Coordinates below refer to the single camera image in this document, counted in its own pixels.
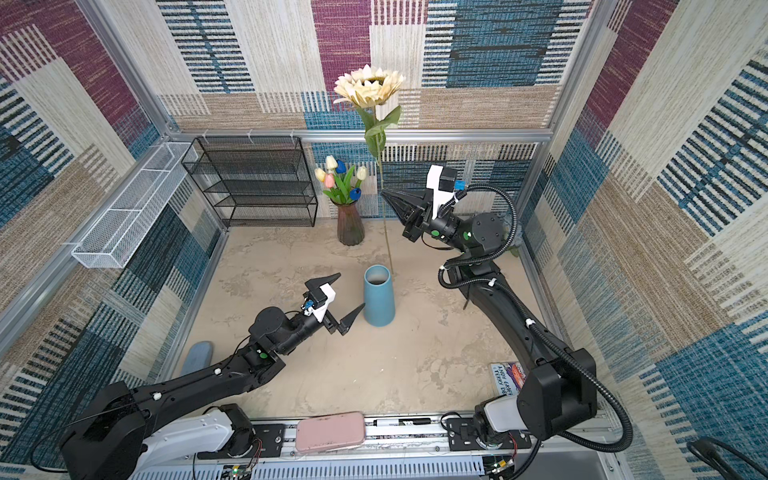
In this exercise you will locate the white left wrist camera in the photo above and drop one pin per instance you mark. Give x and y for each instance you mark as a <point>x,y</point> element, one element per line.
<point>317,302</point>

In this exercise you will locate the black wire shelf rack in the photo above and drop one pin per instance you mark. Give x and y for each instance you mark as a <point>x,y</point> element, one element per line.
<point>254,181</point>

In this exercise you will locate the white wire mesh basket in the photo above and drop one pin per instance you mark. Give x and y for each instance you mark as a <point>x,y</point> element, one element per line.
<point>117,234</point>

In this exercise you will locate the grey blue oval object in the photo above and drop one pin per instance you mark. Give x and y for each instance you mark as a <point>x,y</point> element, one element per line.
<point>198,357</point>

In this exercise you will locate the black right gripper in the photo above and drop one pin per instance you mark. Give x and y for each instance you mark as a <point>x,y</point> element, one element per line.
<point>412,206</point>

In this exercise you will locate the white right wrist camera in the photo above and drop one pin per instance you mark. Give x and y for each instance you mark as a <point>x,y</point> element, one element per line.
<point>446,188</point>

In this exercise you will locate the red glass vase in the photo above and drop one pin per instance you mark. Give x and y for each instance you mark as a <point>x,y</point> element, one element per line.
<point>350,229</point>

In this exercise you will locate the treehouse paperback book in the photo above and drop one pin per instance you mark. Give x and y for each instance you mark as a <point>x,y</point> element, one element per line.
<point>508,377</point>

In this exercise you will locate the pink pencil case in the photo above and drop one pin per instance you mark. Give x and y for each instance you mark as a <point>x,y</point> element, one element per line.
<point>330,432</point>

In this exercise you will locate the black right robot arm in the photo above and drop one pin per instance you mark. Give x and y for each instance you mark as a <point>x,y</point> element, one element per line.
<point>561,387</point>

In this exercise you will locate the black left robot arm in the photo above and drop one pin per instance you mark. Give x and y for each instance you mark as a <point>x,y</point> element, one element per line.
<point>125,430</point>

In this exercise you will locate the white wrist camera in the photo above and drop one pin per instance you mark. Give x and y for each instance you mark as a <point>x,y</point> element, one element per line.
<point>446,188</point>
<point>317,302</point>

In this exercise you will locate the teal ceramic vase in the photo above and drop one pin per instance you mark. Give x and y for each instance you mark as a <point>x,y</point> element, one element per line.
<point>379,296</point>

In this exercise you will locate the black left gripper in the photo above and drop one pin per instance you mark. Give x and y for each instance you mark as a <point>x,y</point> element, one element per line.
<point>341,327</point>

